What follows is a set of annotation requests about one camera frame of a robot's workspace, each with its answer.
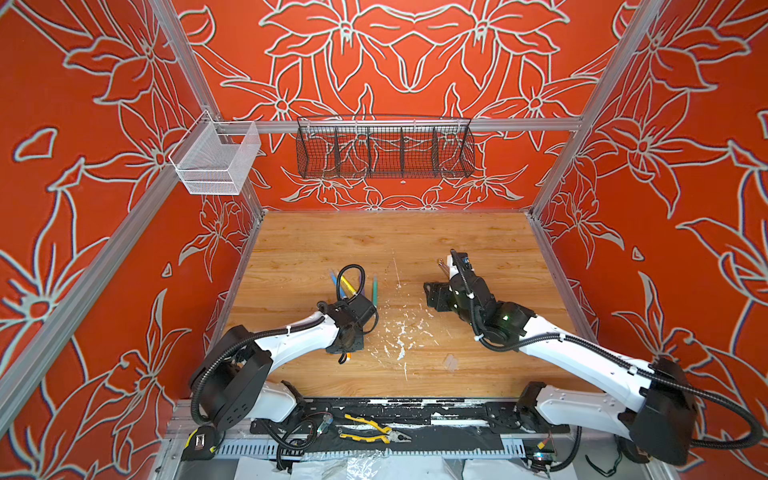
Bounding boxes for yellow highlighter pen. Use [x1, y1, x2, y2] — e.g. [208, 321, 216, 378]
[337, 274, 357, 295]

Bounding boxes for blue marker pen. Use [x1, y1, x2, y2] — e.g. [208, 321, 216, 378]
[329, 270, 344, 300]

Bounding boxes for green marker pen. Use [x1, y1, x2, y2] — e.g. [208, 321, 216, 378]
[371, 276, 379, 308]

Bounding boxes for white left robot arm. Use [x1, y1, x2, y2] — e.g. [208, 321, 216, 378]
[189, 264, 379, 432]

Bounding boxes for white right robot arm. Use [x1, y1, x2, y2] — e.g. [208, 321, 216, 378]
[423, 251, 764, 466]

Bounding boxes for clear pen cap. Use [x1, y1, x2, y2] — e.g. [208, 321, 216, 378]
[443, 354, 459, 372]

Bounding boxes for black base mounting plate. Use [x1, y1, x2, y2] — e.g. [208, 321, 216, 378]
[276, 397, 572, 450]

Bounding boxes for left black tape measure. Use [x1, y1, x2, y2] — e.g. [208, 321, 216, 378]
[181, 425, 226, 461]

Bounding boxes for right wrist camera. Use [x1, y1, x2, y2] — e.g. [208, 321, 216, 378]
[448, 249, 473, 277]

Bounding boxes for yellow handled pliers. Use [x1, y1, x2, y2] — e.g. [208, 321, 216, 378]
[338, 414, 412, 445]

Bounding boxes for black wire mesh basket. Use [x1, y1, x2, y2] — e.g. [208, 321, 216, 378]
[296, 115, 476, 180]

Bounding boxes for grey slotted cable duct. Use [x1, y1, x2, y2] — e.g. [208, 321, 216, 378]
[215, 438, 526, 461]

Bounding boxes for white wire mesh basket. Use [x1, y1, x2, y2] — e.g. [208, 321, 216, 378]
[169, 110, 262, 195]

